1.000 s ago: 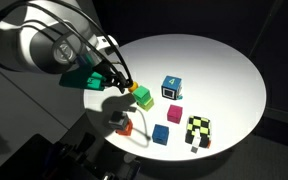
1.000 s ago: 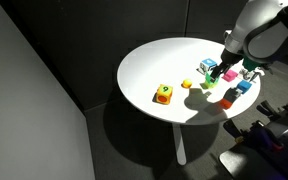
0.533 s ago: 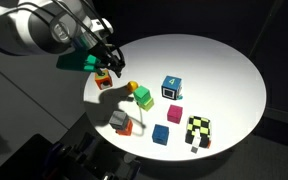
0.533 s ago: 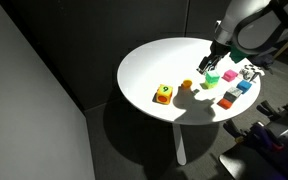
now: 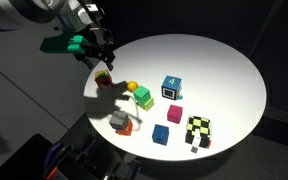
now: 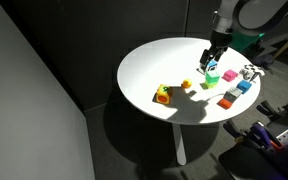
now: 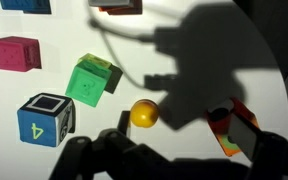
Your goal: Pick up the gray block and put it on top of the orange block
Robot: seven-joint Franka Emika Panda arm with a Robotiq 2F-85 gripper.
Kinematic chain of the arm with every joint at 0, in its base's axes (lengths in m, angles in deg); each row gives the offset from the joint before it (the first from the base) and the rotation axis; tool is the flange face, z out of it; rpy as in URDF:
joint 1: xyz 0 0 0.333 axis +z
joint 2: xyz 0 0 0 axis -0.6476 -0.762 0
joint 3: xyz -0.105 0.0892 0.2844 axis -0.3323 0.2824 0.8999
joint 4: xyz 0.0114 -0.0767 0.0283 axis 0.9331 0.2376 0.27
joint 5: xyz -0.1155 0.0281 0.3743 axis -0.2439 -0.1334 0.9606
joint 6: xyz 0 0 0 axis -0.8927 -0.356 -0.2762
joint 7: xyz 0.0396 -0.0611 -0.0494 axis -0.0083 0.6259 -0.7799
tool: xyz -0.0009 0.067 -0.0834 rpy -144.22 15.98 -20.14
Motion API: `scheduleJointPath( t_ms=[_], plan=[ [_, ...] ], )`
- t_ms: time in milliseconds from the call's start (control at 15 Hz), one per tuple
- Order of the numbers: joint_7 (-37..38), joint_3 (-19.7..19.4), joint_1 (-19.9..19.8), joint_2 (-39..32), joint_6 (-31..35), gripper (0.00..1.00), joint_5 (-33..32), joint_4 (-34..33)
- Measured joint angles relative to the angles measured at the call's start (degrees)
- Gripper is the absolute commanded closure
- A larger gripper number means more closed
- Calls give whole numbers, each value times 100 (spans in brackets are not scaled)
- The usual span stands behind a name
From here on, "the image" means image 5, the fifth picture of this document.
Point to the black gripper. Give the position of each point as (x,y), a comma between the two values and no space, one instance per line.
(100,40)

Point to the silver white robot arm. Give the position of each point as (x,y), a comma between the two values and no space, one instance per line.
(24,11)

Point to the lime green toy block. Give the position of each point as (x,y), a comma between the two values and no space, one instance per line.
(148,105)

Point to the orange toy block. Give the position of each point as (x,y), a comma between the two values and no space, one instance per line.
(128,130)

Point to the magenta toy block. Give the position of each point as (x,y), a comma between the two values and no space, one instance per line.
(174,114)

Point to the blue toy block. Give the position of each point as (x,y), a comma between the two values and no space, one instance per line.
(160,134)

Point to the red orange soft number cube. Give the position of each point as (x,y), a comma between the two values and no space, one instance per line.
(103,79)

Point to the yellow orange ball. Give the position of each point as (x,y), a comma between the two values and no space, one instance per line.
(132,86)

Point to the blue soft number cube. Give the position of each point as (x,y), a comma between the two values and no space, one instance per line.
(171,87)

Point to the black metal fixture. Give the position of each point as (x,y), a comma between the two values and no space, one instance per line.
(100,163)

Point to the blue orange bar clamp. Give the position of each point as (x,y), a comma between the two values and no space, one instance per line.
(53,159)

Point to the black lime checkered soft cube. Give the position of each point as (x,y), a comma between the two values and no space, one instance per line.
(199,130)

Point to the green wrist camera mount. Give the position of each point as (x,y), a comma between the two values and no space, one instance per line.
(77,45)

